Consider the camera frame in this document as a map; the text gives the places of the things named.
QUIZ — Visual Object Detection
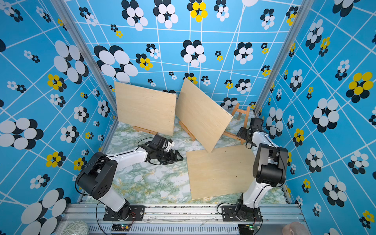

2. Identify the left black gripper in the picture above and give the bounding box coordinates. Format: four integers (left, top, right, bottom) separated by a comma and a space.
157, 149, 185, 165

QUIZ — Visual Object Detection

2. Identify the wooden easel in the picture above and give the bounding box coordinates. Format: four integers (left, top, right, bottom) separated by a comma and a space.
133, 126, 158, 136
178, 120, 196, 141
222, 103, 251, 145

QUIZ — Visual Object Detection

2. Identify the plywood board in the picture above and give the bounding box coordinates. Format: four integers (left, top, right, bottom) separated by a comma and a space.
186, 146, 255, 200
176, 79, 233, 153
115, 82, 177, 136

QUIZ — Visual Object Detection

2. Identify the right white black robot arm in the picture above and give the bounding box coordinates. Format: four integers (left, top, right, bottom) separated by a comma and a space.
236, 117, 288, 221

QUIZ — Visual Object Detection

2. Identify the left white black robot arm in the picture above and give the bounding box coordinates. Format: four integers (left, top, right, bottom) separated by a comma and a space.
75, 135, 184, 221

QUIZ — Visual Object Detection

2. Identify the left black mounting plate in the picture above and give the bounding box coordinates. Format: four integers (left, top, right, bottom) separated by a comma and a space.
103, 205, 146, 222

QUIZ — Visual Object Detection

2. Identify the black mounting plate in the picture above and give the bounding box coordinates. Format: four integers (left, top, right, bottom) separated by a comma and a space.
103, 205, 146, 222
221, 205, 262, 222

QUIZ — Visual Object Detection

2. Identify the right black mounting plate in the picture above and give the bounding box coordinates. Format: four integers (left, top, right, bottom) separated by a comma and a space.
221, 205, 262, 222

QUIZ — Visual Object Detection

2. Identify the pink round object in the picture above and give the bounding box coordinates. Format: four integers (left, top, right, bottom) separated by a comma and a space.
282, 222, 310, 235

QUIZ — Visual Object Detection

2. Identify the green patterned round object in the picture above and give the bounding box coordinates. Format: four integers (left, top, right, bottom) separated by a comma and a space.
61, 220, 89, 235

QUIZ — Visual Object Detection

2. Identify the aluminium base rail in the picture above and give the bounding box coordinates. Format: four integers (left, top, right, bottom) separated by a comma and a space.
55, 204, 311, 235

